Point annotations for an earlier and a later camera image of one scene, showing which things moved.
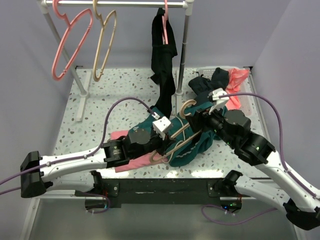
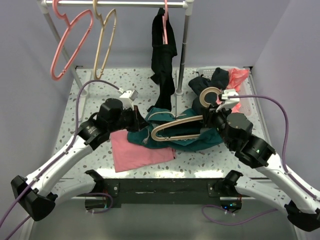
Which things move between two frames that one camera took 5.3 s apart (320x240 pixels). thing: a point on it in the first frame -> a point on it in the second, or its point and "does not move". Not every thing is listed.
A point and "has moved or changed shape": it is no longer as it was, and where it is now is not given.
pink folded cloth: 151,158 does not move
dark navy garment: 203,87 does not move
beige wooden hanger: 98,16 does not move
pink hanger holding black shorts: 165,24 does not move
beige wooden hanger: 183,115 -> 202,99
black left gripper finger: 162,149 -> 142,123
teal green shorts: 189,142 has moved or changed shape
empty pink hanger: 55,6 does not move
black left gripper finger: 169,140 -> 138,115
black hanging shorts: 162,56 does not move
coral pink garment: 236,75 does not move
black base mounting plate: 158,193 does not move
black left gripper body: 156,141 -> 127,121
